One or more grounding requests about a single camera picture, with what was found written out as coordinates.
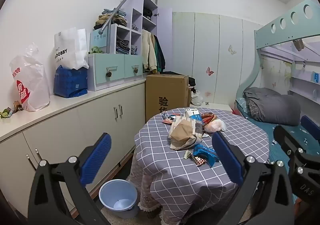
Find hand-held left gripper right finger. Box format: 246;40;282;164
211;131;297;225

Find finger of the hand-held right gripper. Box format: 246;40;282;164
273;125;304;165
300;115;320;155

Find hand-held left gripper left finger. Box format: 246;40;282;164
27;133;118;225

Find blue snack packet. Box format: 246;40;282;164
193;143;220;168

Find red brown wrapper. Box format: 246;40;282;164
191;153;207;166

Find blue plastic bin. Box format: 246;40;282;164
99;179;138;218

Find orange patterned wrapper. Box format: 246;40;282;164
200;113;218;124

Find brown paper bag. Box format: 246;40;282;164
170;118;194;141

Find blue white carton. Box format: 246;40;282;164
185;108;202;123

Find red packet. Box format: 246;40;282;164
162;112;180;124

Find grey duvet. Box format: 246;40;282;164
244;87;302;126

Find white low cabinet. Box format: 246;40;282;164
0;80;147;218

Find teal plaid pillow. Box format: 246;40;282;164
236;98;250;115

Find pink checked cartoon tablecloth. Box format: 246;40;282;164
130;145;175;218

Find grey checked tablecloth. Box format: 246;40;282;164
134;107;270;215

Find small white plastic bag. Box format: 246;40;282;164
191;90;203;106

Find blue woven bag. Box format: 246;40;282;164
53;65;88;98

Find brown hanging object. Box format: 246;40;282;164
293;39;305;51

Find teal drawer unit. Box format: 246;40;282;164
87;53;143;91

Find brown cardboard box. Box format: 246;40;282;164
146;73;190;123

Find teal bunk bed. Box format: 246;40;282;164
232;0;320;155

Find green crumpled wrapper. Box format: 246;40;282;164
0;107;13;119

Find white plastic bag red print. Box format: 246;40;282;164
9;43;50;112

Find white wardrobe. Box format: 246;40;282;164
172;12;263;105

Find white paper shopping bag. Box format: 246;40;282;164
54;27;89;70

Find folded jeans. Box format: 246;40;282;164
115;37;130;54

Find light blue printed panel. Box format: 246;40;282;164
90;28;110;54

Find cream hanging jacket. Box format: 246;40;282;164
142;30;158;73

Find dark green hanging jacket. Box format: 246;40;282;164
153;35;166;71

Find pile of folded clothes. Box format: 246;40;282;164
94;8;128;30

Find purple cabinet door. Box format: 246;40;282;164
157;7;173;75

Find purple wall shelf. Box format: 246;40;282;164
291;67;320;98

